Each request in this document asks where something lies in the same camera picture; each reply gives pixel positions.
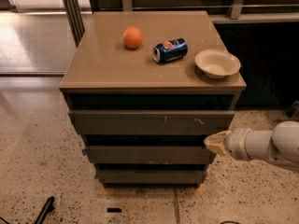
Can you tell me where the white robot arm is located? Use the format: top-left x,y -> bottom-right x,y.
204,121 -> 299,172

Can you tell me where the grey bottom drawer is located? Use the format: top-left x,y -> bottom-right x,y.
97,170 -> 206,185

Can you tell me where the dark object at right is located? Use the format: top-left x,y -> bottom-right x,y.
286,100 -> 299,118

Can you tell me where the black object on floor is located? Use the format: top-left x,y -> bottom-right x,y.
34,196 -> 55,224

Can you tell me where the brown drawer cabinet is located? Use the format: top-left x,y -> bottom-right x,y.
60,11 -> 246,174

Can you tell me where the blue pepsi can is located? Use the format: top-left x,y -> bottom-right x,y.
153,38 -> 188,63

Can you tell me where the metal window frame post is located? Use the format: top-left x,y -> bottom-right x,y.
63,0 -> 85,46

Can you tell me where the beige bowl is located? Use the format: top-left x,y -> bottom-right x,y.
194,49 -> 241,79

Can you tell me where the orange fruit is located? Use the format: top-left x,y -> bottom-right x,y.
123,26 -> 143,49

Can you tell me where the grey top drawer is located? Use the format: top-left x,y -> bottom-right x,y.
69,110 -> 235,135

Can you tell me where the grey drawer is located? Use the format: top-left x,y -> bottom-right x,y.
85,146 -> 213,164
69,110 -> 235,135
97,170 -> 206,185

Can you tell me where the grey middle drawer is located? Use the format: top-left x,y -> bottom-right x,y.
85,146 -> 213,164

